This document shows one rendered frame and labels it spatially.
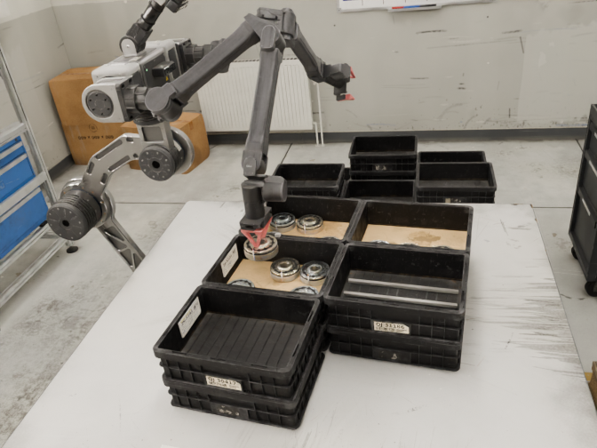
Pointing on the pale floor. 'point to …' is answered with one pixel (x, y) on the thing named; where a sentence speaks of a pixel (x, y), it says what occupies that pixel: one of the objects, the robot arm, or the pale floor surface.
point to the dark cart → (586, 208)
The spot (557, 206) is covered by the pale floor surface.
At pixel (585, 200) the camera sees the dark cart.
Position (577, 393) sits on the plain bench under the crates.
